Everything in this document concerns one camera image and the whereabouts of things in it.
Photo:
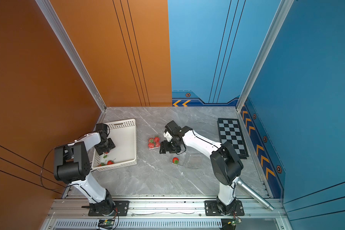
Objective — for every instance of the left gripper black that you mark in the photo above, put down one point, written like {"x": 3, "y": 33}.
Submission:
{"x": 112, "y": 145}

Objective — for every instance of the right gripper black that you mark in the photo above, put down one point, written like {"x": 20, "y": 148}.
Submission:
{"x": 165, "y": 147}

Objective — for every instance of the white perforated plastic basket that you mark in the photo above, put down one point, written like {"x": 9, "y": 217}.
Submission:
{"x": 124, "y": 135}

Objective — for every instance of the clear plastic clamshell container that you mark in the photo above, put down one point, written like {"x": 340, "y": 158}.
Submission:
{"x": 155, "y": 145}

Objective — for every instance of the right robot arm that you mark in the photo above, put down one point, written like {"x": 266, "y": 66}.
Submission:
{"x": 225, "y": 161}

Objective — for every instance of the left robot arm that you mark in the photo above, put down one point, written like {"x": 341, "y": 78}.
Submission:
{"x": 72, "y": 166}

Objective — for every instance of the black white chessboard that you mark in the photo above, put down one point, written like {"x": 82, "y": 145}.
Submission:
{"x": 230, "y": 131}

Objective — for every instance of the green circuit board left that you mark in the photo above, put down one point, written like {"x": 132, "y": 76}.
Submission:
{"x": 106, "y": 224}

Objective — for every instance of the green circuit board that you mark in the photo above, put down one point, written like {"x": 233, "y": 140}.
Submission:
{"x": 230, "y": 224}
{"x": 106, "y": 224}

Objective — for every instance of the silver microphone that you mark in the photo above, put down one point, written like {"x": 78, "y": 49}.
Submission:
{"x": 241, "y": 184}

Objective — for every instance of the green circuit board right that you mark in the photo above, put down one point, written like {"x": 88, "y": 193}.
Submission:
{"x": 230, "y": 224}

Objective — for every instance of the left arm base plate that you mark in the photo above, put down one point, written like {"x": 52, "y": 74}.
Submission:
{"x": 116, "y": 208}

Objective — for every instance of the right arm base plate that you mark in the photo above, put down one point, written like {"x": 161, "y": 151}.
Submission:
{"x": 217, "y": 208}

